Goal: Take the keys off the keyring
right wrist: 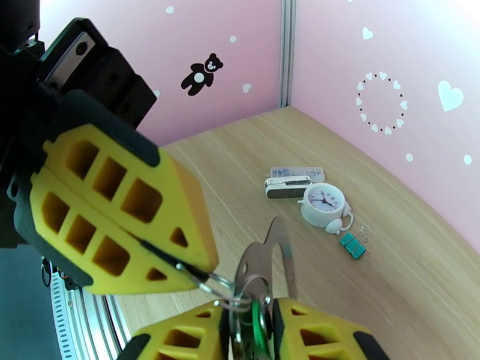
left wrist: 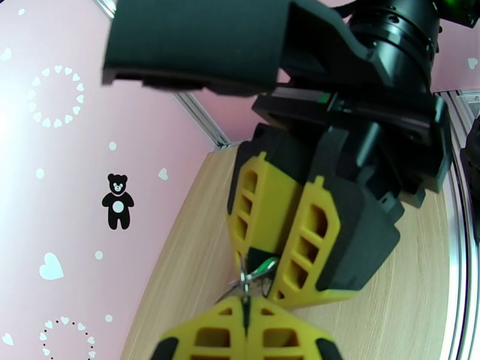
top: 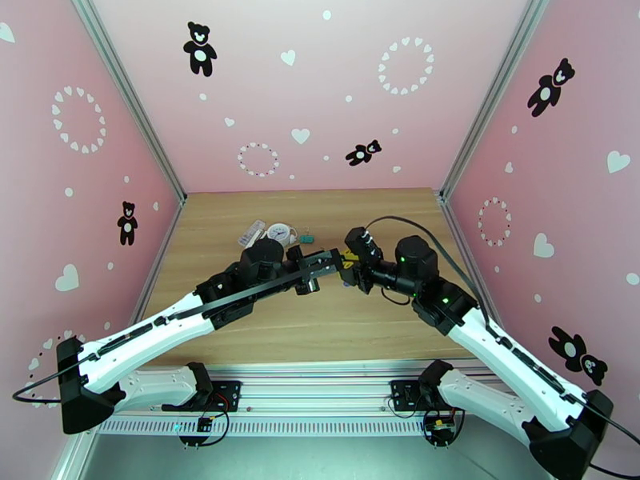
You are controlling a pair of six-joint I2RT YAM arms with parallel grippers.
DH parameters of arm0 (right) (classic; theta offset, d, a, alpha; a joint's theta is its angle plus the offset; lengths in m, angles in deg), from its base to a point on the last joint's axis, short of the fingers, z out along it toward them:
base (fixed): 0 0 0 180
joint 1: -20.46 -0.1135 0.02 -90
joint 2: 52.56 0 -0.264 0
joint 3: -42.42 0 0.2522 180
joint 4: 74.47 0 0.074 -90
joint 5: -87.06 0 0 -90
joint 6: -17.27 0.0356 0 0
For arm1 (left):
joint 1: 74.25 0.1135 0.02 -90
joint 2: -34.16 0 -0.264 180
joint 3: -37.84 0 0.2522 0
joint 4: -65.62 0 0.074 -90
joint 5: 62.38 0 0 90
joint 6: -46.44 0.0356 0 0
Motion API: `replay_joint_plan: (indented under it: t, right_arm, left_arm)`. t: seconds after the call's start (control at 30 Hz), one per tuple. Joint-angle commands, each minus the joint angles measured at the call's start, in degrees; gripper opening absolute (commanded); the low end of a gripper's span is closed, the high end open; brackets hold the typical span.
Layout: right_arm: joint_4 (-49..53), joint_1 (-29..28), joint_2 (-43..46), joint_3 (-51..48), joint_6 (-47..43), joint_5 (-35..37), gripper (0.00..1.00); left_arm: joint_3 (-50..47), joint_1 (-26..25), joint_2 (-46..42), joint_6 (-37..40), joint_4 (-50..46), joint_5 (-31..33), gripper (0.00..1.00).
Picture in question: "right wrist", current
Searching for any clear plastic box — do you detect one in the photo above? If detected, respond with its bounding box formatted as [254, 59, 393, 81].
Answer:
[269, 166, 326, 184]

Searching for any green binder clip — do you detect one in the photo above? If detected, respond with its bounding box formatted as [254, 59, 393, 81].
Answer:
[339, 224, 372, 260]

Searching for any grey metal carabiner keyring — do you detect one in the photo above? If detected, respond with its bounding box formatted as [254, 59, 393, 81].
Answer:
[235, 215, 301, 302]

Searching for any key with green cap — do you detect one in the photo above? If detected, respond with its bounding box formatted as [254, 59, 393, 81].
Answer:
[233, 295, 274, 360]

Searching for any white alarm clock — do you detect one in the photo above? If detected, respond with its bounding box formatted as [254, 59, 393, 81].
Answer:
[297, 182, 355, 236]

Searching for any aluminium corner post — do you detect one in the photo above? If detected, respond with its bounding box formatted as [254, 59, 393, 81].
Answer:
[279, 0, 298, 109]

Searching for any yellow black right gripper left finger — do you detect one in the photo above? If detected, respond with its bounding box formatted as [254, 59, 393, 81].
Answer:
[127, 302, 230, 360]

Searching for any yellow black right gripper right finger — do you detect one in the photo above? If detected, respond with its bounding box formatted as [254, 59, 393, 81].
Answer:
[271, 298, 391, 360]

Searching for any grey metal panel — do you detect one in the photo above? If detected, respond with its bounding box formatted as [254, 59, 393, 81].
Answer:
[0, 246, 57, 360]

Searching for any white perforated cable duct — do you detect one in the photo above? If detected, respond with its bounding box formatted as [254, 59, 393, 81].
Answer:
[46, 274, 82, 360]

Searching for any silver keys and rings bunch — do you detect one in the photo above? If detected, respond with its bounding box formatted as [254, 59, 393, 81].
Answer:
[175, 261, 272, 315]

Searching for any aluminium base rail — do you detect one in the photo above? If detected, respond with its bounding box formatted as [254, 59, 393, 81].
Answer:
[71, 287, 130, 360]

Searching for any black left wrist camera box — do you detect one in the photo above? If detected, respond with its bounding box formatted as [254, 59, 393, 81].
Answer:
[0, 0, 41, 52]

